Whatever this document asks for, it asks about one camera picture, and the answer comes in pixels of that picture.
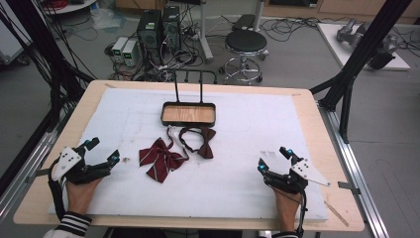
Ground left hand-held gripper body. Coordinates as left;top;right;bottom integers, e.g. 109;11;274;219
49;145;113;186

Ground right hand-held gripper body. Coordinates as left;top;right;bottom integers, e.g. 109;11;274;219
262;158;332;195

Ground striped burgundy bow tie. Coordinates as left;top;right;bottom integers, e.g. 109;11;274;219
138;137;190;184

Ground plain burgundy bow tie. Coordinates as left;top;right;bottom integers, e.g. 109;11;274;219
178;126;218;160

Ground black rack with wooden tray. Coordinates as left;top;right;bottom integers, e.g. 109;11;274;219
160;68;219;129

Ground person's right hand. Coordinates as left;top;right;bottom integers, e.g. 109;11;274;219
271;186;303;233

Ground person's left hand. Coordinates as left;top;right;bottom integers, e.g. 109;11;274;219
64;178;104;216

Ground light wooden table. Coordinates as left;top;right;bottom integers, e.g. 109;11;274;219
13;78;366;232

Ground white foam mat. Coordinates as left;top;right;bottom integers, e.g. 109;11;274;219
48;86;330;223

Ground thin wooden stick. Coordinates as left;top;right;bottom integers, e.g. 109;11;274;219
324;200;351;228

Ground striped black and white sleeve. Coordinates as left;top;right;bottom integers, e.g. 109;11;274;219
43;211;94;238
270;230;300;238

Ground grey bench power supply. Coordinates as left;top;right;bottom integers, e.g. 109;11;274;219
111;36;130;63
121;40;140;67

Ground black round stool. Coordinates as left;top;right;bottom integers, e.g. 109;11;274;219
217;29;270;85

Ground white floor board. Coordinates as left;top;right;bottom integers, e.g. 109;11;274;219
316;22;412;72

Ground black computer tower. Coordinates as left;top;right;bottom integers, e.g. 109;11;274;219
136;9;163;52
160;5;182;52

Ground grey robot part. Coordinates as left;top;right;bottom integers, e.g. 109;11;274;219
335;17;401;71

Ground flat black device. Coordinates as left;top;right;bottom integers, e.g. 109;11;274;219
231;13;258;32

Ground round white table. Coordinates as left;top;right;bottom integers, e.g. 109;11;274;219
41;0;99;16

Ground grey table leg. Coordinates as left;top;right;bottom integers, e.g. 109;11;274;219
197;0;215;64

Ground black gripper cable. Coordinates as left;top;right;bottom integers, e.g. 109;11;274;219
47;167;67;222
294;184;309;238

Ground aluminium rail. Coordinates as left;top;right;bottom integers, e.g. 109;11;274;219
317;100;391;238
0;107;72;226

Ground black metal frame post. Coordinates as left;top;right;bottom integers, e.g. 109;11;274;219
309;0;414;144
0;0;97;133

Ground tangle of floor cables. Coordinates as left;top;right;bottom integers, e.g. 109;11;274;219
103;3;207;82

